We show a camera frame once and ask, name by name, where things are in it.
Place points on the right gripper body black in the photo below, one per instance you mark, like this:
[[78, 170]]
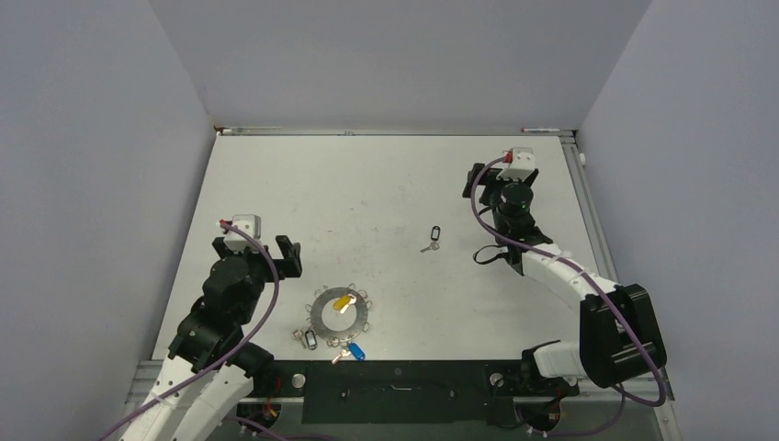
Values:
[[494, 186]]

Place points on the key with blue tag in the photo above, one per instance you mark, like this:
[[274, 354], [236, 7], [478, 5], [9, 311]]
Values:
[[349, 350]]

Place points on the key with black tag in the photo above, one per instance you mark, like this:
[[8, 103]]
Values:
[[434, 244]]

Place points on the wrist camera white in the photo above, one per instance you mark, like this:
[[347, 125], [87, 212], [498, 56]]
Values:
[[242, 232], [520, 164]]

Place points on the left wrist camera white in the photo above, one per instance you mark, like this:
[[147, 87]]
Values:
[[242, 232]]

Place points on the red white marker pen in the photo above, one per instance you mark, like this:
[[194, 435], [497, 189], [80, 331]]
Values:
[[540, 130]]

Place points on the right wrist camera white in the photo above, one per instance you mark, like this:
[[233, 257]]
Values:
[[520, 164]]

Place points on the metal disc keyring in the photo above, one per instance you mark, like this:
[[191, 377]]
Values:
[[335, 329]]

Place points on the aluminium table frame rail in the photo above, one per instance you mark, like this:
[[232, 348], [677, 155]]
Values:
[[665, 415]]

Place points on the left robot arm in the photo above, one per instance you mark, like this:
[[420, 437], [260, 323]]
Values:
[[211, 364]]

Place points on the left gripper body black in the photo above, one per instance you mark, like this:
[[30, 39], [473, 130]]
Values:
[[260, 263]]

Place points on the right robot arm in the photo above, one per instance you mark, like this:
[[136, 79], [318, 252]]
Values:
[[619, 338]]

